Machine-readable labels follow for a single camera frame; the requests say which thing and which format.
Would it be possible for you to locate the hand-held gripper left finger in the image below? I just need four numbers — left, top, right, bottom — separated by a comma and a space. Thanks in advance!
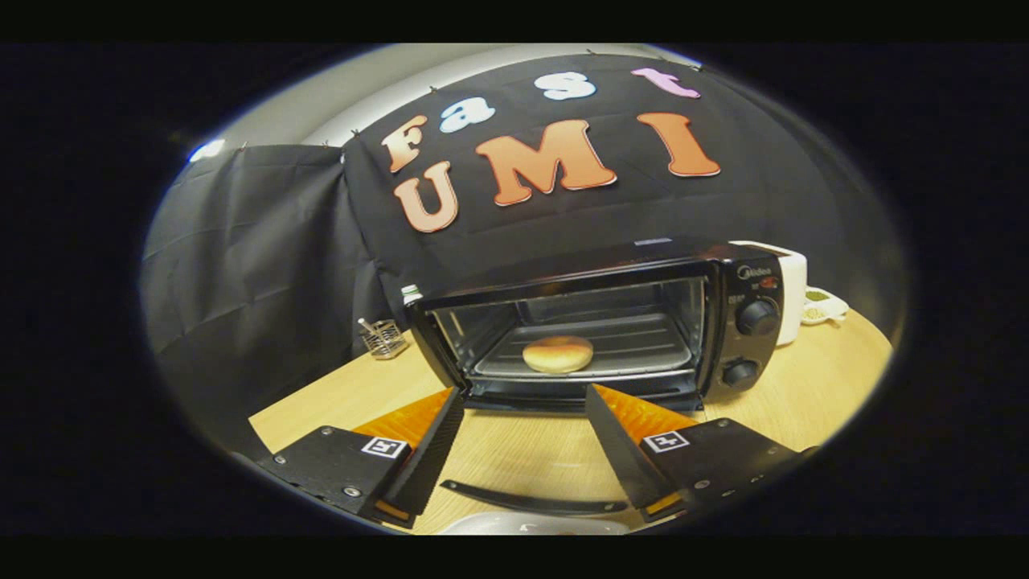
257, 388, 467, 529

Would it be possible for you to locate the wire mesh holder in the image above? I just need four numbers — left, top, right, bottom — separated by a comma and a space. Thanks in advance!
358, 318, 409, 359

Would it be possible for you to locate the round brown bread bun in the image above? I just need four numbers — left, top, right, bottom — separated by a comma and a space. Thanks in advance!
523, 335, 595, 374

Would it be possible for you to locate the black backdrop cloth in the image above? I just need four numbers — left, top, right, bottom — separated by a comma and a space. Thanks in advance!
141, 52, 905, 451

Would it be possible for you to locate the black toaster oven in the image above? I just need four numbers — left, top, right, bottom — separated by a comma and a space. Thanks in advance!
406, 241, 786, 516

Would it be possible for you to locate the white plate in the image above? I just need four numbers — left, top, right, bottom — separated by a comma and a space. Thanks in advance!
438, 512, 629, 536

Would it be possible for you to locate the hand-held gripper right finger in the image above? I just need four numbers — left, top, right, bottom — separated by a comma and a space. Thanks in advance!
584, 384, 821, 522

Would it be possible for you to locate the white bread toaster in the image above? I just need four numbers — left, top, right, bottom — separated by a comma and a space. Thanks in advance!
732, 240, 808, 347

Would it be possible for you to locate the small white kitchen scale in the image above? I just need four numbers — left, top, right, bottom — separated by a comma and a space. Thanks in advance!
801, 287, 850, 326

